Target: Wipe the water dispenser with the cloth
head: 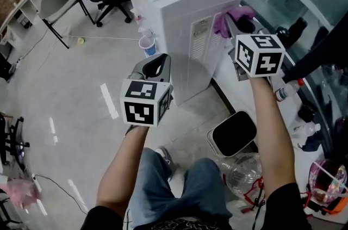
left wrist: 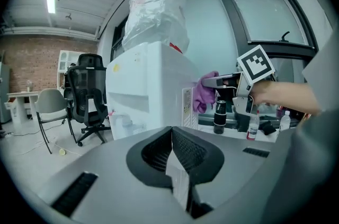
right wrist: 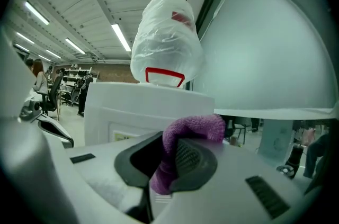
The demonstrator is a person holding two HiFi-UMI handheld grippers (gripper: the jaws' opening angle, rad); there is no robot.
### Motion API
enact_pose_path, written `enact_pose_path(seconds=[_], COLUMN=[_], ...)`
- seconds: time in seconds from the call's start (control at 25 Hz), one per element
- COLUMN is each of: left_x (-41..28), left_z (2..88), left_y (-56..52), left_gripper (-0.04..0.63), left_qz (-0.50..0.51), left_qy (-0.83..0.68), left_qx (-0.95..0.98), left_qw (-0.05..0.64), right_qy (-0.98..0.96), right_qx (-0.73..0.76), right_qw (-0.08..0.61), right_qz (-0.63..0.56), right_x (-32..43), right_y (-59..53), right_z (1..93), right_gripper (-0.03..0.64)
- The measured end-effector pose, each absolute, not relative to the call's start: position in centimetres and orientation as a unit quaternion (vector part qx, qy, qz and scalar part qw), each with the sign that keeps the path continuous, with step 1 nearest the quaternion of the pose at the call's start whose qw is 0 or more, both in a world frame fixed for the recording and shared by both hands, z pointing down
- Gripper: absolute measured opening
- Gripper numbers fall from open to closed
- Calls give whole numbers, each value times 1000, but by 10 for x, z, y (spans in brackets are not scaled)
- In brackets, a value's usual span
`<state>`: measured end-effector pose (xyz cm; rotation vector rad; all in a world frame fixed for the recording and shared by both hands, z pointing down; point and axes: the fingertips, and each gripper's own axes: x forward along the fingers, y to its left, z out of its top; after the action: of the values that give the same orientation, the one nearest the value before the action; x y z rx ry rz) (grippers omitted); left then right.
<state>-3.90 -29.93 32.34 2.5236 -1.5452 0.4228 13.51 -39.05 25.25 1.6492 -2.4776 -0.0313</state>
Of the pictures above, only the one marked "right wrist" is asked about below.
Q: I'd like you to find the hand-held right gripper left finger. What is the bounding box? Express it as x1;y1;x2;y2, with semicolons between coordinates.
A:
114;131;164;188

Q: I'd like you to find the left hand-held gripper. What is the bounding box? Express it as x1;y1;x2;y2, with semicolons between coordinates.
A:
19;97;75;149

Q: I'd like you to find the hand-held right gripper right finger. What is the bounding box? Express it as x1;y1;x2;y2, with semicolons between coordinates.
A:
169;138;218;193

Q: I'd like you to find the purple cloth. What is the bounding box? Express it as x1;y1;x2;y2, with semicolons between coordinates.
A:
149;113;226;195

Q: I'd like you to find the white water dispenser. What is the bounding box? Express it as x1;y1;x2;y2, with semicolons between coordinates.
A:
84;82;215;147

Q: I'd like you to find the plastic-wrapped water jug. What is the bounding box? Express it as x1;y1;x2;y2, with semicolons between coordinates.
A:
130;0;206;89

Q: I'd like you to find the black swivel chair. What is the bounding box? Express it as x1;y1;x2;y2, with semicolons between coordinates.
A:
37;76;64;115

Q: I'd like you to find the white shelf unit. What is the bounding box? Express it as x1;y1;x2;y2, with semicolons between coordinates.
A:
60;67;100;106

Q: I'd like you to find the black thermos bottle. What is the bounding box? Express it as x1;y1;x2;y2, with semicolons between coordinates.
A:
276;145;305;179

